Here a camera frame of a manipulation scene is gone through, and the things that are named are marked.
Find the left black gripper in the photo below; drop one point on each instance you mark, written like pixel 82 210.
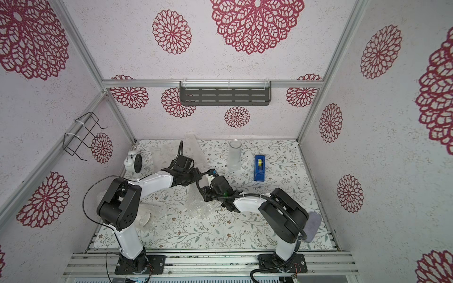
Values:
pixel 196 173

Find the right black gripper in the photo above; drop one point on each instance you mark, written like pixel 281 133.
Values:
pixel 207 191

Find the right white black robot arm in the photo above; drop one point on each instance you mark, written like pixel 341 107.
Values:
pixel 283 214

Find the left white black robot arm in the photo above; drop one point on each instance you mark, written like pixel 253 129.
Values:
pixel 130 245

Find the back clear glass vase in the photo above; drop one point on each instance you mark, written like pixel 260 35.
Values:
pixel 234 155

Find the blue tape dispenser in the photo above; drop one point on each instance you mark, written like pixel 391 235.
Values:
pixel 259 168

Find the grey oval sponge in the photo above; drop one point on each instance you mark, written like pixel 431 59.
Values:
pixel 312 225

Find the grey slotted wall shelf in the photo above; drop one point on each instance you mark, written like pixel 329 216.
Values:
pixel 225 94

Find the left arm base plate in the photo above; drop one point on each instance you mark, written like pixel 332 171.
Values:
pixel 143 264

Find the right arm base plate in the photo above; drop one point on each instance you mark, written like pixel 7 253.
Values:
pixel 271 263

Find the black wire wall basket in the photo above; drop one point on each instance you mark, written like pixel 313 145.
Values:
pixel 74 139

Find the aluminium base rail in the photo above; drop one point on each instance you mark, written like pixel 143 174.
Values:
pixel 210 264

